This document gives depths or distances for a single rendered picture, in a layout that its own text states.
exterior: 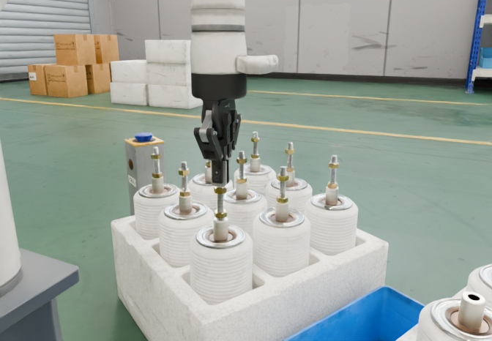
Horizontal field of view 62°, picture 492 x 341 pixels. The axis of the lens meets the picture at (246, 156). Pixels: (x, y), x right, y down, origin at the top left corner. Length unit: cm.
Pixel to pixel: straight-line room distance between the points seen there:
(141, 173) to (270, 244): 40
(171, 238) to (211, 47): 33
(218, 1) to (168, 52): 289
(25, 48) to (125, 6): 193
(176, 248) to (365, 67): 524
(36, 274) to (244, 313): 28
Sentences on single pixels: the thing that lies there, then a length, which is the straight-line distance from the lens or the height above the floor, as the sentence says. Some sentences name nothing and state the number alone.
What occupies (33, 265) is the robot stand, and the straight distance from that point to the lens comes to 51.
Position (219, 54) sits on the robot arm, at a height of 52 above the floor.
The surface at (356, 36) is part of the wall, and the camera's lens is 581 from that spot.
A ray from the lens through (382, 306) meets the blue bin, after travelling 81.
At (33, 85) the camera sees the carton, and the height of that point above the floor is 9.
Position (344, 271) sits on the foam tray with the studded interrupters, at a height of 16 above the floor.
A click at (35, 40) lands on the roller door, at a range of 665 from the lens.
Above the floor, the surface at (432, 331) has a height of 25.
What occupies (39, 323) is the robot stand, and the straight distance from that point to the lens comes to 49.
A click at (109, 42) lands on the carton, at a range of 478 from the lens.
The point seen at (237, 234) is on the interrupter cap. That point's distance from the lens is 63.
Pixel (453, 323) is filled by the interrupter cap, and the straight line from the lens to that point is 51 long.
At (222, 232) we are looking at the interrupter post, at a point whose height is 26.
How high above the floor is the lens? 54
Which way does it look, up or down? 16 degrees down
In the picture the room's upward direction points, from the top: straight up
